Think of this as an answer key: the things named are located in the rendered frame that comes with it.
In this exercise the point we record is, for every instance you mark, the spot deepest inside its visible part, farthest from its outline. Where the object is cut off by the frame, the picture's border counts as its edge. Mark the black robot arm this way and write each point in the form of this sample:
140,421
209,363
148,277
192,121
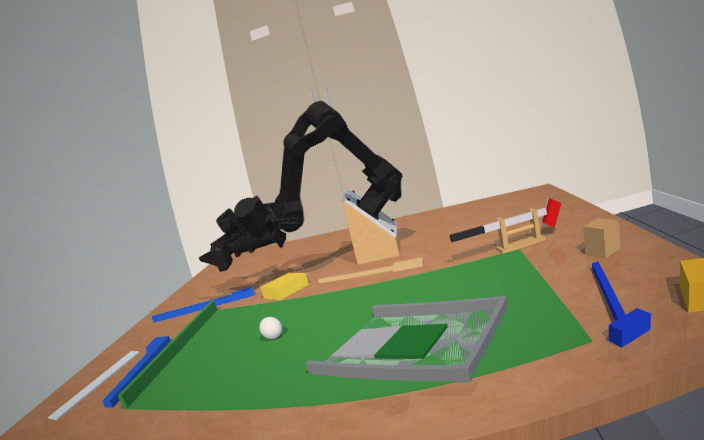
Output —
263,221

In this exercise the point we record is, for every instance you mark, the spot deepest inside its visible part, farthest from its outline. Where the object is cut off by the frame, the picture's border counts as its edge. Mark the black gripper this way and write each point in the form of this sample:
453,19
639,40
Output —
221,250

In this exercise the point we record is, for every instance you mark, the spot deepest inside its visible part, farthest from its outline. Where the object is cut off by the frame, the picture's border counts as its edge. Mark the white flat bar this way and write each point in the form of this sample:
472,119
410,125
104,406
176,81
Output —
90,388

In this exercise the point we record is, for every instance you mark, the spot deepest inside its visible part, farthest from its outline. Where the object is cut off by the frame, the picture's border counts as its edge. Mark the green putting mat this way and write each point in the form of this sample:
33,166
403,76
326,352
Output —
229,365

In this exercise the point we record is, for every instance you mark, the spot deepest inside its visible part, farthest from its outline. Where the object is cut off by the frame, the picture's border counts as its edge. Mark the white golf ball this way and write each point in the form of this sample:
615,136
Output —
270,328

